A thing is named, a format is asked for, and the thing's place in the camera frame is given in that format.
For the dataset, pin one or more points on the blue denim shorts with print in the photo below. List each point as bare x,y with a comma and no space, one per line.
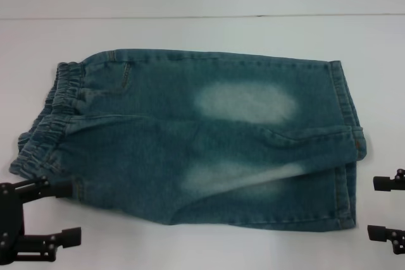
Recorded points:
190,140

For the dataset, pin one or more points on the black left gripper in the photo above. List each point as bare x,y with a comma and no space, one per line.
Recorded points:
9,219

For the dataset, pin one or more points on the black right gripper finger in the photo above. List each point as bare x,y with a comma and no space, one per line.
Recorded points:
387,183
386,235

